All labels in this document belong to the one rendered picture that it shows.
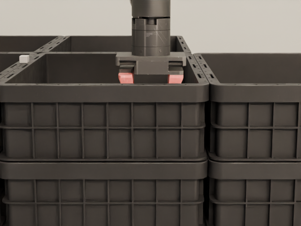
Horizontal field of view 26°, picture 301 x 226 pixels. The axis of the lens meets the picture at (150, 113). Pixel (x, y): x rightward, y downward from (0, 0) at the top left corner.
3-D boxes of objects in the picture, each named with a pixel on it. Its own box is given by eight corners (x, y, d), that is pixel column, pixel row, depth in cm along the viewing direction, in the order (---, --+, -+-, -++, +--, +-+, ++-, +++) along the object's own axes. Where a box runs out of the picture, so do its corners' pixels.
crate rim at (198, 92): (210, 102, 89) (210, 84, 89) (-9, 102, 89) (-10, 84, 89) (191, 64, 129) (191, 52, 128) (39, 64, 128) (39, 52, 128)
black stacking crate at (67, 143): (207, 169, 91) (209, 89, 89) (-4, 169, 91) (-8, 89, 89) (190, 112, 130) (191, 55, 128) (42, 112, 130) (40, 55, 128)
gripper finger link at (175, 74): (135, 115, 102) (135, 55, 100) (181, 115, 102) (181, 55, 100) (134, 124, 95) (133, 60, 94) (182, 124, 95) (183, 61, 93)
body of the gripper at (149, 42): (117, 63, 100) (117, 15, 99) (183, 64, 100) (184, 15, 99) (115, 69, 94) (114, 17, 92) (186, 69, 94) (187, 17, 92)
